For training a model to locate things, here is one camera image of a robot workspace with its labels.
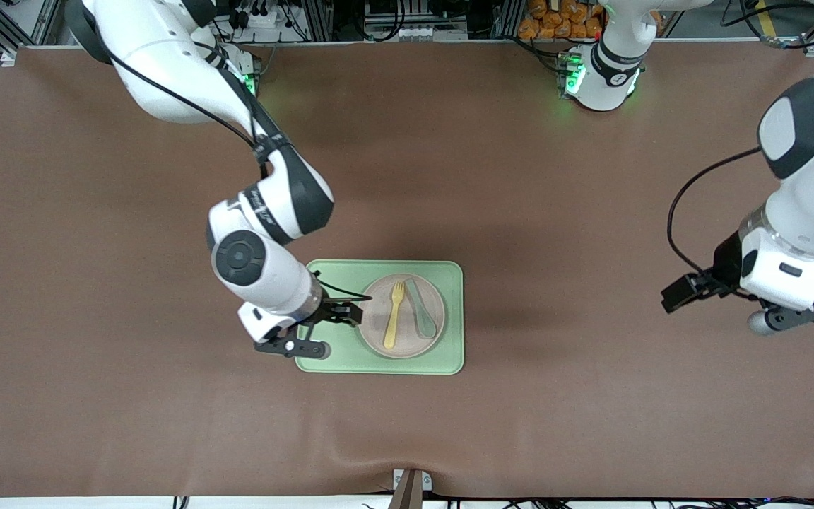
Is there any light green rectangular tray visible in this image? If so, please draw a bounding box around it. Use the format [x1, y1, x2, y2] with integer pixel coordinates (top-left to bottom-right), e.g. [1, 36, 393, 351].
[295, 259, 465, 375]

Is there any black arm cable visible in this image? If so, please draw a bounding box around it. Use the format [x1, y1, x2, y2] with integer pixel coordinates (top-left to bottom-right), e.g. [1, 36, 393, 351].
[667, 0, 814, 278]
[100, 42, 374, 303]

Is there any grey metal clamp bracket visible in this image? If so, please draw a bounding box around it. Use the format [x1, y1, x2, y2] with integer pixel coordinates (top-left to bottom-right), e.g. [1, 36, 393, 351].
[391, 468, 434, 509]

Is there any white power strip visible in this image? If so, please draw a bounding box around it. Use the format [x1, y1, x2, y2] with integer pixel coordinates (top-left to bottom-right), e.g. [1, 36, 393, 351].
[366, 21, 470, 42]
[230, 0, 295, 29]

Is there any yellow plastic fork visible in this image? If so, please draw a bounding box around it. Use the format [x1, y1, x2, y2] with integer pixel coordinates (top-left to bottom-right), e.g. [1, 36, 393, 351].
[383, 281, 408, 350]

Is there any orange packaged snacks pile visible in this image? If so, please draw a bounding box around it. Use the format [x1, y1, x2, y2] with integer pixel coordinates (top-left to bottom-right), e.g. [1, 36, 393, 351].
[518, 0, 606, 40]

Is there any round white plate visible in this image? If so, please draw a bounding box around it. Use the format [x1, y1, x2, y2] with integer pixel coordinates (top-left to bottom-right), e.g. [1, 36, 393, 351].
[357, 273, 446, 359]

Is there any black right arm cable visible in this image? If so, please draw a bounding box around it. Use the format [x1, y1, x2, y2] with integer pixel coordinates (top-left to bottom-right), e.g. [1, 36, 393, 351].
[100, 42, 374, 303]

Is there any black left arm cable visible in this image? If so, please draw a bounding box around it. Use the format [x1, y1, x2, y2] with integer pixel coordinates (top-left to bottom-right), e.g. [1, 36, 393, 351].
[667, 0, 814, 278]

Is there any brown table cover mat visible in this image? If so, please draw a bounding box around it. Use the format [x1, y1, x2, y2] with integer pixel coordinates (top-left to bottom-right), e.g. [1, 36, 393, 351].
[0, 41, 814, 499]

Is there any teal plastic spoon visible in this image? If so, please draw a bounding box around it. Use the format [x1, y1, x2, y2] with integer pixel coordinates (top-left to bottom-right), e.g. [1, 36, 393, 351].
[405, 279, 439, 339]

